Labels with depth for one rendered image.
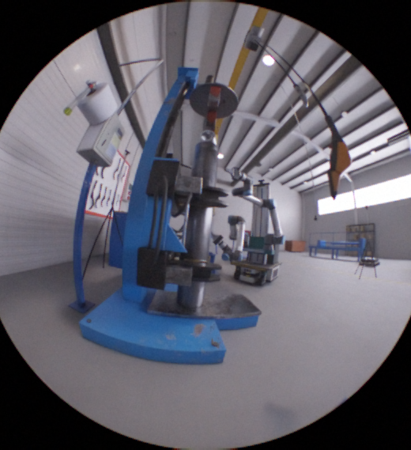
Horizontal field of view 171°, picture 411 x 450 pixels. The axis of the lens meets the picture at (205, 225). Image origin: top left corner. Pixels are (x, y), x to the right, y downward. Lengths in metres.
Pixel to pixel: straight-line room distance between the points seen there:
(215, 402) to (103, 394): 0.46
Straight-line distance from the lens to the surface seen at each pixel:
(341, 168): 0.68
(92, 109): 1.17
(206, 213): 0.97
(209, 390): 0.79
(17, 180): 2.01
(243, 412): 0.76
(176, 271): 0.70
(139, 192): 1.08
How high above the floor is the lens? 0.70
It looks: 5 degrees up
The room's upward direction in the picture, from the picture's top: 6 degrees clockwise
